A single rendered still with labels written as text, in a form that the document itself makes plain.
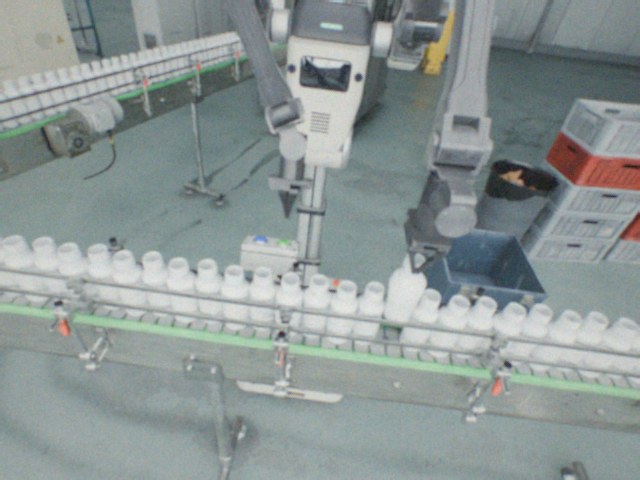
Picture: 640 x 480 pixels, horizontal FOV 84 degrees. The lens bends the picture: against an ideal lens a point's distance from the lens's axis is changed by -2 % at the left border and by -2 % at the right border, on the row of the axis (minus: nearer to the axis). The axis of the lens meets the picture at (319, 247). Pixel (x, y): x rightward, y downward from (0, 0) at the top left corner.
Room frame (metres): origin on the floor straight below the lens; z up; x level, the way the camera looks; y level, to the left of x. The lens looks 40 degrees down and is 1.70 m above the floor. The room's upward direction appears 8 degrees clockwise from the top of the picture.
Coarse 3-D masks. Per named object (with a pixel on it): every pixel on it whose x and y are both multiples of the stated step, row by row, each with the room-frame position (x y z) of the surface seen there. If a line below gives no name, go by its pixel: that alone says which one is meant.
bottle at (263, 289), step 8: (256, 272) 0.54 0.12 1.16; (264, 272) 0.56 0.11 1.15; (256, 280) 0.53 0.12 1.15; (264, 280) 0.52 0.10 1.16; (272, 280) 0.54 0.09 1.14; (256, 288) 0.52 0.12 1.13; (264, 288) 0.52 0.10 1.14; (272, 288) 0.53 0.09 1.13; (256, 296) 0.51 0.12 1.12; (264, 296) 0.51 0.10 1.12; (272, 296) 0.52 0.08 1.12; (256, 312) 0.51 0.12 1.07; (264, 312) 0.51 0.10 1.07; (272, 312) 0.52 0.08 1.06; (256, 320) 0.51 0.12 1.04; (264, 320) 0.51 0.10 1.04; (272, 320) 0.52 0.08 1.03; (256, 328) 0.51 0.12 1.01
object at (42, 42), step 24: (0, 0) 3.47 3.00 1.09; (24, 0) 3.67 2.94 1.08; (48, 0) 3.88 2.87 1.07; (0, 24) 3.40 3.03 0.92; (24, 24) 3.60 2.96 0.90; (48, 24) 3.81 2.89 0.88; (0, 48) 3.33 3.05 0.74; (24, 48) 3.52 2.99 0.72; (48, 48) 3.73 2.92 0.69; (72, 48) 3.98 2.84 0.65; (0, 72) 3.25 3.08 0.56; (24, 72) 3.44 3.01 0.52
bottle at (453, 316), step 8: (456, 296) 0.55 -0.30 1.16; (448, 304) 0.54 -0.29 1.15; (456, 304) 0.55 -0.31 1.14; (464, 304) 0.54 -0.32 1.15; (440, 312) 0.54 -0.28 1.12; (448, 312) 0.53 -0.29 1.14; (456, 312) 0.52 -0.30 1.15; (464, 312) 0.52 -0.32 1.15; (440, 320) 0.52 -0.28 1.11; (448, 320) 0.51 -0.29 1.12; (456, 320) 0.51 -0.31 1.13; (464, 320) 0.52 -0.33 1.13; (456, 328) 0.50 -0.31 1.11; (432, 336) 0.52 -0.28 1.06; (440, 336) 0.51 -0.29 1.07; (448, 336) 0.50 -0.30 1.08; (456, 336) 0.51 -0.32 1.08; (432, 344) 0.51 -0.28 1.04; (440, 344) 0.50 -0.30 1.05; (448, 344) 0.50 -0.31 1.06; (432, 352) 0.51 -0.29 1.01; (440, 352) 0.50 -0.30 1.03
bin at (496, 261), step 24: (456, 240) 1.13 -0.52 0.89; (480, 240) 1.13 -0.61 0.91; (504, 240) 1.13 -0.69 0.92; (432, 264) 1.01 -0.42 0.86; (456, 264) 1.13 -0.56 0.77; (480, 264) 1.13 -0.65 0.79; (504, 264) 1.09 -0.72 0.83; (528, 264) 0.97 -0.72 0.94; (432, 288) 0.92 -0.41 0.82; (456, 288) 0.83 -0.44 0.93; (504, 288) 1.02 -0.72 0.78; (528, 288) 0.91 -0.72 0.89; (528, 312) 0.83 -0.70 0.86
